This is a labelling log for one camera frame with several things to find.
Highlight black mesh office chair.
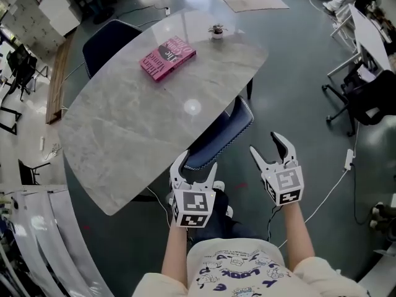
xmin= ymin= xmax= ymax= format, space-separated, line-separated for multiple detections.
xmin=6 ymin=43 xmax=50 ymax=102

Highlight person's dark trousers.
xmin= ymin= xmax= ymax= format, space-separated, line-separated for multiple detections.
xmin=187 ymin=189 xmax=267 ymax=248

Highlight black folding chair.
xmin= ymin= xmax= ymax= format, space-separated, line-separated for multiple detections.
xmin=17 ymin=158 xmax=51 ymax=185

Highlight navy blue upholstered chair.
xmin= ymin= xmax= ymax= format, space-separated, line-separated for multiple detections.
xmin=82 ymin=19 xmax=143 ymax=79
xmin=184 ymin=96 xmax=255 ymax=170

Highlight white power cable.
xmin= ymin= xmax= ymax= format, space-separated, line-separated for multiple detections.
xmin=277 ymin=121 xmax=361 ymax=249

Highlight person's right forearm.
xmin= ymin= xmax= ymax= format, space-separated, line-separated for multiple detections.
xmin=280 ymin=202 xmax=318 ymax=272

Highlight person's left forearm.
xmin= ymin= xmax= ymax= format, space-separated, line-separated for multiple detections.
xmin=160 ymin=224 xmax=190 ymax=292

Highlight grey marble table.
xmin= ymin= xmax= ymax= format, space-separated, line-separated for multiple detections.
xmin=58 ymin=7 xmax=269 ymax=217

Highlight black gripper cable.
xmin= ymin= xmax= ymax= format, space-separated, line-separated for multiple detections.
xmin=265 ymin=205 xmax=281 ymax=243

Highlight white locker cabinet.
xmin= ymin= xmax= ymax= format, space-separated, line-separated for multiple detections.
xmin=1 ymin=0 xmax=83 ymax=58

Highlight cream printed shirt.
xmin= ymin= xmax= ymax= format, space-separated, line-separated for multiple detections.
xmin=132 ymin=238 xmax=369 ymax=297

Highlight small potted plant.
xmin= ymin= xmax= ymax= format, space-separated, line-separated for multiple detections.
xmin=207 ymin=23 xmax=230 ymax=40

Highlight pink hardcover book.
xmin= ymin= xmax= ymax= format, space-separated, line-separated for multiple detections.
xmin=139 ymin=35 xmax=197 ymax=83

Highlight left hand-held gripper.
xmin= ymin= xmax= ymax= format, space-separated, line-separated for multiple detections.
xmin=168 ymin=149 xmax=218 ymax=228

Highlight white desk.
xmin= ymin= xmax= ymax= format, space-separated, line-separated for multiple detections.
xmin=327 ymin=3 xmax=393 ymax=77

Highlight black metal frame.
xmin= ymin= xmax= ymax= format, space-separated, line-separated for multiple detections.
xmin=0 ymin=103 xmax=23 ymax=136

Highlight white curved board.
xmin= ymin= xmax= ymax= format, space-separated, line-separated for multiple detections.
xmin=0 ymin=184 xmax=105 ymax=297

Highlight wooden plank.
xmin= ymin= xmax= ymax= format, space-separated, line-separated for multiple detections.
xmin=45 ymin=35 xmax=74 ymax=125

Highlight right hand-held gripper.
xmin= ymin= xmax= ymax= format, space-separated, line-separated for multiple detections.
xmin=249 ymin=131 xmax=306 ymax=207

